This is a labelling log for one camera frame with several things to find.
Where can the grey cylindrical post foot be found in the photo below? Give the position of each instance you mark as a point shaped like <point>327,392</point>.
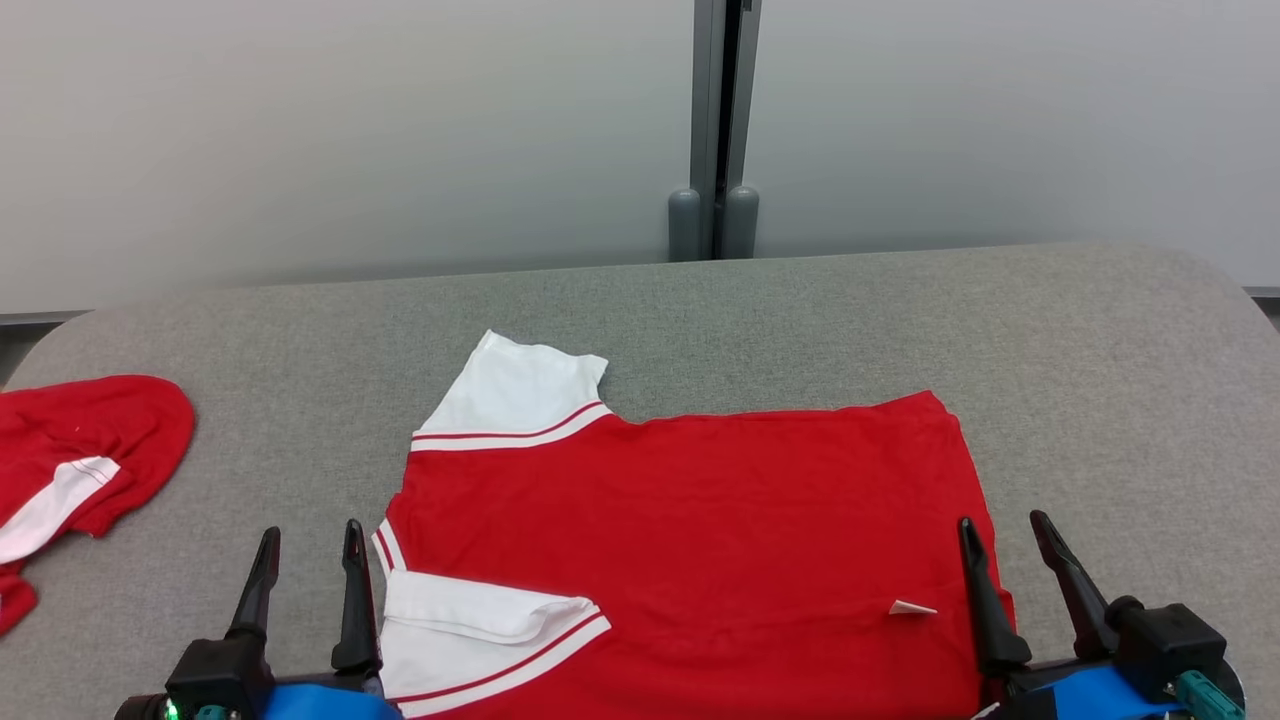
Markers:
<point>685,225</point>
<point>741,220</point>

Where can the red printed jersey shirt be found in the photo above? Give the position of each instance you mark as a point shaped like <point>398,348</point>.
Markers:
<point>700,540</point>

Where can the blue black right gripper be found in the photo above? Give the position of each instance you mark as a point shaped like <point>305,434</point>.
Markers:
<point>1070,695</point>

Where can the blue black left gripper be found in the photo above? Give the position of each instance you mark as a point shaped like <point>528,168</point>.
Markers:
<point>340,700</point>

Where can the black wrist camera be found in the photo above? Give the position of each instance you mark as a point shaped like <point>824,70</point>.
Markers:
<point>1165,640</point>
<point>220,675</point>

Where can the red shorts white trim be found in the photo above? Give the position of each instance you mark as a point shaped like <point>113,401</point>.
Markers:
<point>120,420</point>

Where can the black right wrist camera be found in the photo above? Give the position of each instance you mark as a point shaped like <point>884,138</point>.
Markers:
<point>1165,640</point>

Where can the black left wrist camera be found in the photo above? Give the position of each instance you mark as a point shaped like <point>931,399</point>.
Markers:
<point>220,675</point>

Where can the grey partition post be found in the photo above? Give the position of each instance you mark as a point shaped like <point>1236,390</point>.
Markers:
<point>725,90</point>

